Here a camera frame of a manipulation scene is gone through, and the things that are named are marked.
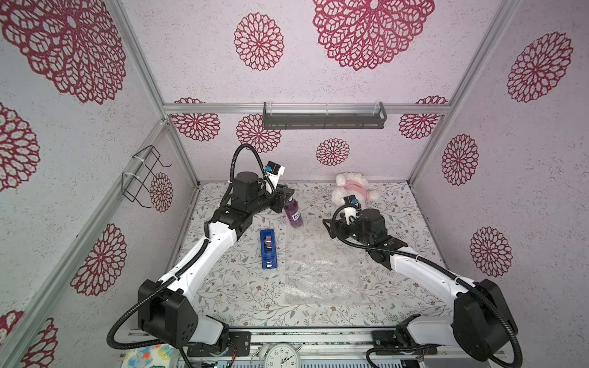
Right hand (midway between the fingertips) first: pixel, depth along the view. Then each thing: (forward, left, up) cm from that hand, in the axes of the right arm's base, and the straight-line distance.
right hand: (329, 215), depth 82 cm
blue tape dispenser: (-6, +23, -15) cm, 28 cm away
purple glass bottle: (-1, +13, +3) cm, 13 cm away
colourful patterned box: (-43, +51, -13) cm, 68 cm away
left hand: (+2, +14, +11) cm, 18 cm away
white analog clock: (-41, +15, -15) cm, 47 cm away
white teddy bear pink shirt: (+28, -14, -13) cm, 34 cm away
